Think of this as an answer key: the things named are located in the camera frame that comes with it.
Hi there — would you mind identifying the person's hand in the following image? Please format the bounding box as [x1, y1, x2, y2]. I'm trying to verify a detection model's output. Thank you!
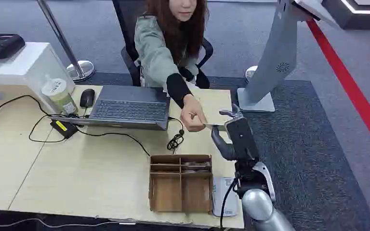
[180, 93, 208, 133]

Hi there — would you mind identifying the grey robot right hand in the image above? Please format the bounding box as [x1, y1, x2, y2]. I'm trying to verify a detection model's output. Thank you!
[211, 103, 260, 163]

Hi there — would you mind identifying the pale thin card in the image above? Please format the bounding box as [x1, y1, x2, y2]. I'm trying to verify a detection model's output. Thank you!
[204, 123, 228, 132]

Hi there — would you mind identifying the stack of cards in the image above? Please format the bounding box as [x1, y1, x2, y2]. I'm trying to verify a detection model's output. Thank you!
[181, 161, 212, 173]

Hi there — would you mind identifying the grey laptop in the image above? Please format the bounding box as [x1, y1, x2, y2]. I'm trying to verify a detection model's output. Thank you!
[50, 85, 172, 132]

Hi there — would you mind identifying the chrome stanchion base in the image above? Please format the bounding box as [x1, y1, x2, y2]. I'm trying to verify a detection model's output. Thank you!
[244, 65, 259, 84]

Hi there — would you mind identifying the person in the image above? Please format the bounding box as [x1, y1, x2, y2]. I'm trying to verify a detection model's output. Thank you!
[133, 0, 212, 133]

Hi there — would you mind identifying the wooden card box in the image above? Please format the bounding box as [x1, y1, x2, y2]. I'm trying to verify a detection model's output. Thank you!
[148, 154, 214, 214]

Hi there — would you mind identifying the grey kiosk stand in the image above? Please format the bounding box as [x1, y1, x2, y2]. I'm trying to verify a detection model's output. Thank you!
[237, 0, 343, 113]

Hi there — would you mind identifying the black office chair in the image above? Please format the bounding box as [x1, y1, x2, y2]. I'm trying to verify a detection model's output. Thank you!
[112, 0, 215, 88]

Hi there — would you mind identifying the black computer mouse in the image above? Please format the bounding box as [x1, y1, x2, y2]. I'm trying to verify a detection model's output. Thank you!
[79, 88, 96, 109]

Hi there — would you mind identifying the red barrier belt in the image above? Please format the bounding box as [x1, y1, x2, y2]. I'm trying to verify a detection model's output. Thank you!
[305, 18, 370, 161]

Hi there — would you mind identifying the chrome stanchion pole with base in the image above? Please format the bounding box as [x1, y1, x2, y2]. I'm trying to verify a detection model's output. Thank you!
[36, 0, 95, 83]

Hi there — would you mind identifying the black power adapter yellow label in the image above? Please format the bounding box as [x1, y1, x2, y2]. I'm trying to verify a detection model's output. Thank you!
[50, 119, 79, 140]

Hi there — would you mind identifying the canister with white lid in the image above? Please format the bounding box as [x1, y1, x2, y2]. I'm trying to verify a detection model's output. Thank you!
[40, 77, 79, 116]

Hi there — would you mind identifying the dark platform with white edge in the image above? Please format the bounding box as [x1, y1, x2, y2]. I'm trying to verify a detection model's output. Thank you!
[321, 0, 370, 31]

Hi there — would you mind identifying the white cabinet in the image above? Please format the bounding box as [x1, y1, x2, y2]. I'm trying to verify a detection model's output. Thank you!
[0, 41, 76, 115]

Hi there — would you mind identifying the black device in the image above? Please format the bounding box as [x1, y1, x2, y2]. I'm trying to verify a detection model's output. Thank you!
[0, 33, 26, 60]

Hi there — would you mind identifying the bundled black earphone cable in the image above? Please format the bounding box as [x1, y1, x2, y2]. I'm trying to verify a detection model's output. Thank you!
[166, 116, 186, 154]

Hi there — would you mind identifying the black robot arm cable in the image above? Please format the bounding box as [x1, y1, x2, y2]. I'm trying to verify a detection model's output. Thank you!
[219, 173, 240, 230]

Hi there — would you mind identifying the black adapter cable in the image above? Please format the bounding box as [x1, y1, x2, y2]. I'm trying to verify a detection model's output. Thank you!
[28, 114, 151, 157]

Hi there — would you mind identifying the long black power cable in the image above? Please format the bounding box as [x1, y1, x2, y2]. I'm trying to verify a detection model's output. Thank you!
[0, 94, 52, 132]

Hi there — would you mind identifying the thin white cable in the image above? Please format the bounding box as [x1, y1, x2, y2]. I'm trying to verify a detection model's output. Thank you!
[0, 218, 137, 229]

